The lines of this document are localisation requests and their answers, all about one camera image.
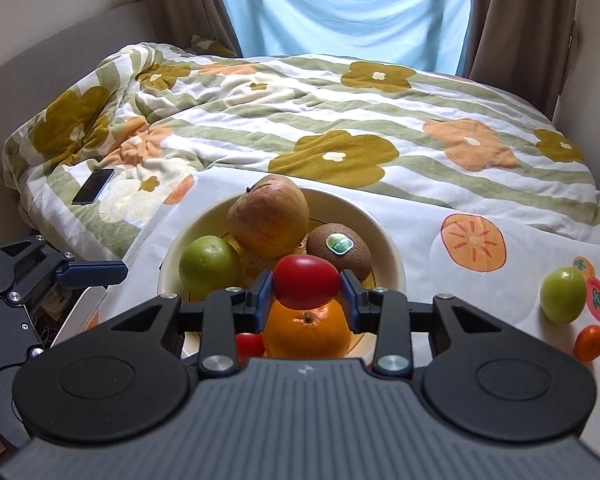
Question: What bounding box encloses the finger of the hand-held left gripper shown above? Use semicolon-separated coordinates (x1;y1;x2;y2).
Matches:
0;236;129;306

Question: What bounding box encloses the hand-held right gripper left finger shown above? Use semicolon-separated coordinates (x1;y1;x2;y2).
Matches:
95;270;274;380

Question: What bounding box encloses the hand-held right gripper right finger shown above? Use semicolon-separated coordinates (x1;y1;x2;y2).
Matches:
341;270;517;380

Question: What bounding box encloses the red cherry tomato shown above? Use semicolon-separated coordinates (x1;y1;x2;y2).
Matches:
272;254;341;310
236;332;266;366

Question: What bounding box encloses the large orange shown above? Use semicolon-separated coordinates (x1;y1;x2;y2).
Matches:
261;300;351;359

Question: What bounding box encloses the brown kiwi with sticker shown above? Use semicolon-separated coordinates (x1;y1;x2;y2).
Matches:
306;223;372;282

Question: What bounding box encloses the green round fruit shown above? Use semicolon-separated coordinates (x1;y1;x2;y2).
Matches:
179;235;242;301
540;267;587;324

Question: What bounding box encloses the yellow duck print bowl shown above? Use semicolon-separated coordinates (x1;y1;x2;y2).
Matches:
157;186;407;361

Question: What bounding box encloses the yellowish red apple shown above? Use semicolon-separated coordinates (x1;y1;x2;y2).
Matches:
228;174;311;258

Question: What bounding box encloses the black smartphone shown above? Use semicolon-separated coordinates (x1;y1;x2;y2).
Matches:
71;168;116;205

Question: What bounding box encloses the white fruit print sheet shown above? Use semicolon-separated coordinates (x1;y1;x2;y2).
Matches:
50;167;600;443

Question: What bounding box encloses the floral striped quilt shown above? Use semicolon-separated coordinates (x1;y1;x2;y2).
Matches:
2;42;600;258

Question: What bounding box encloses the grey headboard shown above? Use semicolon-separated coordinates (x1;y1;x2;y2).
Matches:
0;2;156;243

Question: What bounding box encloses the small tangerine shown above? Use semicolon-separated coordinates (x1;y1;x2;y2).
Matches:
574;325;600;362

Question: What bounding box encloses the blue sheer curtain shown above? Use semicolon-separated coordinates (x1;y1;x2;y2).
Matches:
214;0;478;76

